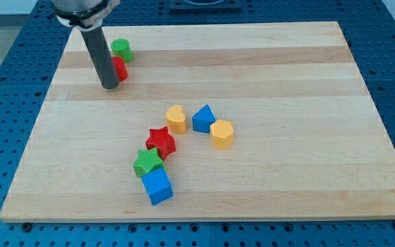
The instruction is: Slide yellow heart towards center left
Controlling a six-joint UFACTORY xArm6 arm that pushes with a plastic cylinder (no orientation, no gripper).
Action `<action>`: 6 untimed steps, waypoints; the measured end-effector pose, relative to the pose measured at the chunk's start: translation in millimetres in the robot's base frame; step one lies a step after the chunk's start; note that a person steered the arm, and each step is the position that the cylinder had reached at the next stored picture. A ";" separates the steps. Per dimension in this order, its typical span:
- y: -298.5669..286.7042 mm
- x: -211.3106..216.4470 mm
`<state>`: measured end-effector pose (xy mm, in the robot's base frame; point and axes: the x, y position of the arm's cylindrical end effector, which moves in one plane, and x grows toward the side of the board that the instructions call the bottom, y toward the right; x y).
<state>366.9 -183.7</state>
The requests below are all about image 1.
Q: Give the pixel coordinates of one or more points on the blue triangle block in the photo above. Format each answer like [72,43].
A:
[203,119]

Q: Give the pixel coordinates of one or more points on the blue cube block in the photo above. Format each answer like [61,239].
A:
[157,186]

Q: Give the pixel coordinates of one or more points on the green cylinder block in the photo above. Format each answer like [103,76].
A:
[121,48]

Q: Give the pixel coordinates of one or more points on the yellow heart block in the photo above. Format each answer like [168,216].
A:
[176,119]

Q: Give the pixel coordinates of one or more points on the red cylinder block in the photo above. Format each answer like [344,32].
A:
[120,68]

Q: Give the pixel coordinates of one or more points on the yellow hexagon block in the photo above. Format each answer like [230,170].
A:
[222,134]

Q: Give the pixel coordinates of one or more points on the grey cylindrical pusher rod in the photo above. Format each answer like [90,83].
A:
[97,46]

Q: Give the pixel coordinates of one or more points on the green star block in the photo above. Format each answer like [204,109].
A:
[147,161]

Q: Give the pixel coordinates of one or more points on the red star block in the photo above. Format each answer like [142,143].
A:
[162,140]

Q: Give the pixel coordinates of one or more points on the wooden board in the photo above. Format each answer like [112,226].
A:
[309,143]

